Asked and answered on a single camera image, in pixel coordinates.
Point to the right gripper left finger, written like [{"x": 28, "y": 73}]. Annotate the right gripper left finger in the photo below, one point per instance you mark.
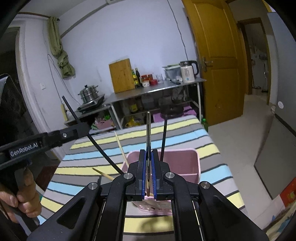
[{"x": 137, "y": 166}]

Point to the clear plastic storage box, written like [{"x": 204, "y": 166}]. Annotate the clear plastic storage box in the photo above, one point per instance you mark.
[{"x": 172, "y": 72}]

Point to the black thin chopstick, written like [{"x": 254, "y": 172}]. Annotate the black thin chopstick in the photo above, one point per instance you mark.
[{"x": 164, "y": 139}]

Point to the white electric kettle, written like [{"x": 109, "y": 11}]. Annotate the white electric kettle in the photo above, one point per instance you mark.
[{"x": 189, "y": 70}]

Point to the green hanging cloth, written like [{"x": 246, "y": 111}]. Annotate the green hanging cloth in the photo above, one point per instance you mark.
[{"x": 57, "y": 50}]

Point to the silver refrigerator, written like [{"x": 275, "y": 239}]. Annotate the silver refrigerator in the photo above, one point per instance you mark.
[{"x": 275, "y": 164}]

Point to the yellow wooden door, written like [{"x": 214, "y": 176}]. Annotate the yellow wooden door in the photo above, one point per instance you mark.
[{"x": 220, "y": 55}]

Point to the wooden cutting board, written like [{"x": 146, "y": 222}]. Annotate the wooden cutting board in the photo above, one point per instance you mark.
[{"x": 121, "y": 76}]

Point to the black steel-tipped chopstick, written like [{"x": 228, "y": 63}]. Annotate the black steel-tipped chopstick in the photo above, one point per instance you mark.
[{"x": 148, "y": 168}]

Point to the cream plastic chopstick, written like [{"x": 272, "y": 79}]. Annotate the cream plastic chopstick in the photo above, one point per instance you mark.
[{"x": 103, "y": 174}]

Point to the pink small basket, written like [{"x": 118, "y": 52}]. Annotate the pink small basket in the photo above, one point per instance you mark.
[{"x": 104, "y": 124}]

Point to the low wooden side shelf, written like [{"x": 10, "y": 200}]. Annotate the low wooden side shelf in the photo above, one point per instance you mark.
[{"x": 101, "y": 113}]

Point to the red sauce jar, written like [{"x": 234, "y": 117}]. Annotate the red sauce jar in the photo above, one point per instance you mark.
[{"x": 145, "y": 81}]

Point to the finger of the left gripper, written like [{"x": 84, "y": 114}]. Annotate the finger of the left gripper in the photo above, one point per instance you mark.
[{"x": 74, "y": 132}]

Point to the white power strip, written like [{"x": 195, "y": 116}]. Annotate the white power strip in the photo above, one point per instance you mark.
[{"x": 64, "y": 112}]

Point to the stainless steamer pot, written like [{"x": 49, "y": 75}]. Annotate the stainless steamer pot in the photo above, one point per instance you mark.
[{"x": 88, "y": 93}]

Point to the black frying pan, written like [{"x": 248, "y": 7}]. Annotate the black frying pan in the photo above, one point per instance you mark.
[{"x": 171, "y": 111}]

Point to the induction cooker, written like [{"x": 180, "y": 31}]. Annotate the induction cooker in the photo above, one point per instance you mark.
[{"x": 92, "y": 104}]

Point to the striped tablecloth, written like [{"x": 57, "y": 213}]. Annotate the striped tablecloth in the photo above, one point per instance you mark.
[{"x": 75, "y": 186}]

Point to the person left hand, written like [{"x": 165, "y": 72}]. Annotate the person left hand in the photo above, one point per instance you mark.
[{"x": 27, "y": 199}]

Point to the pink utensil holder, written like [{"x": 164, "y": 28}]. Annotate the pink utensil holder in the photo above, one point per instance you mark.
[{"x": 184, "y": 162}]

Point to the light wooden chopstick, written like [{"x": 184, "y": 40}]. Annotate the light wooden chopstick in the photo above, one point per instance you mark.
[{"x": 121, "y": 149}]

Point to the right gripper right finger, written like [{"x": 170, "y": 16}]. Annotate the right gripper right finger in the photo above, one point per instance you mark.
[{"x": 161, "y": 189}]

